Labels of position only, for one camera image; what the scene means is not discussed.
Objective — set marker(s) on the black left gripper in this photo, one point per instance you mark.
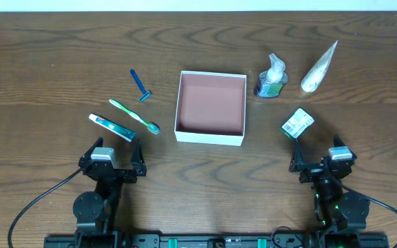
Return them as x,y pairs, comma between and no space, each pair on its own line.
114,173

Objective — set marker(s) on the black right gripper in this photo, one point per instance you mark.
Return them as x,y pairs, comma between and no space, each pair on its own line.
318,169

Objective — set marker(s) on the green white soap packet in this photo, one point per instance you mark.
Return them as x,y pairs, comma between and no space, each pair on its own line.
297,124

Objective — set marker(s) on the white lotion tube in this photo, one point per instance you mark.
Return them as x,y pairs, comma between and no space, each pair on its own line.
316,74

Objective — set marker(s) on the clear soap pump bottle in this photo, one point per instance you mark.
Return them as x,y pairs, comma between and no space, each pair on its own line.
271,81

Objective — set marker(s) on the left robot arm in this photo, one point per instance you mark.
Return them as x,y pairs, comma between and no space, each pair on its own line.
96,210

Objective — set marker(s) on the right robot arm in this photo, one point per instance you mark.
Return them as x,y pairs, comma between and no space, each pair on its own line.
342,214

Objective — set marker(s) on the teal toothpaste tube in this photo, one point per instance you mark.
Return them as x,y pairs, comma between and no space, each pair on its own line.
119,130

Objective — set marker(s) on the green toothbrush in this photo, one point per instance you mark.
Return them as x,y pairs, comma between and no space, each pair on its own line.
153,128

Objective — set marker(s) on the blue disposable razor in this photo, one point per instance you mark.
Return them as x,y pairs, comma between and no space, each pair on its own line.
145,93

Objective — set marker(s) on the white box with brown interior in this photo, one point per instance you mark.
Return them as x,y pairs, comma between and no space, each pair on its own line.
211,108

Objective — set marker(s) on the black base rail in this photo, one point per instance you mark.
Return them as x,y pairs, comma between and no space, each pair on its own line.
285,239

